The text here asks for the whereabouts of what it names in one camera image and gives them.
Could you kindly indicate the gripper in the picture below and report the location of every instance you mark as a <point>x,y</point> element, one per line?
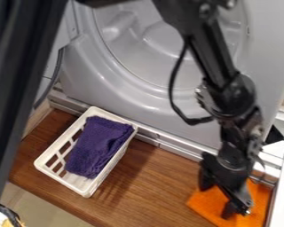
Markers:
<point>233,168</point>

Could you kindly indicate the white plastic basket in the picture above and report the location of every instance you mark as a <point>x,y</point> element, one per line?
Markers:
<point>83,186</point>

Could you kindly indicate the orange cloth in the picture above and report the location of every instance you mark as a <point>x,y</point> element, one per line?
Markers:
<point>206,204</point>

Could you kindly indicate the black frame post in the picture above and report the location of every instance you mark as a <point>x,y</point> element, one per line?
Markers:
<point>18,74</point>

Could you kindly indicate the purple cloth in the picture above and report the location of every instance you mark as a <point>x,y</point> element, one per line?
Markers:
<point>97,144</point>

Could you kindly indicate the washing machine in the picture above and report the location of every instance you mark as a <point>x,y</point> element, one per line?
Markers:
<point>128,76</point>

